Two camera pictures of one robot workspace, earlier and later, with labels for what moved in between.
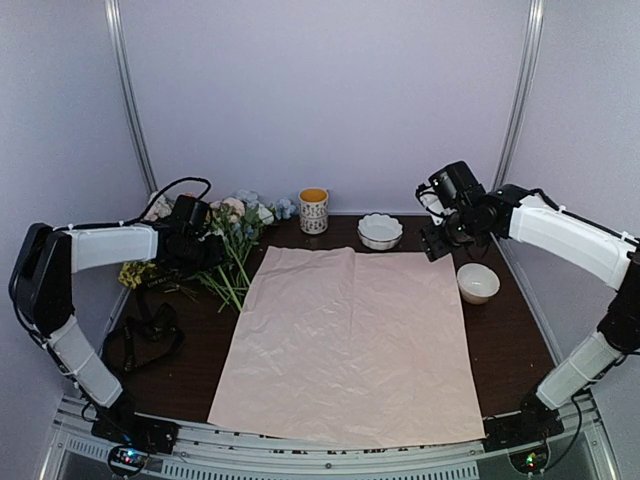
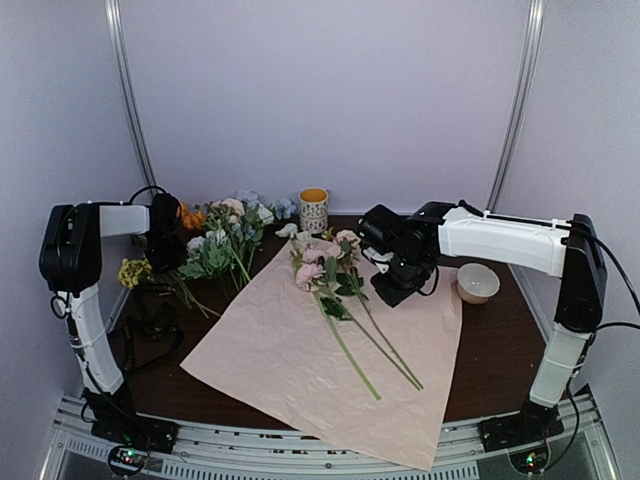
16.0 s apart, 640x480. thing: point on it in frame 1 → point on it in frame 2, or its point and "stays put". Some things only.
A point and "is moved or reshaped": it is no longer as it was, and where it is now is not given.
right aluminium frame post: (521, 98) stays put
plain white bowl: (477, 283) stays put
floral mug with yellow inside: (313, 210) stays put
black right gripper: (435, 246) → (393, 296)
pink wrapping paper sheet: (357, 347) is moved or reshaped
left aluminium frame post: (131, 91) stays put
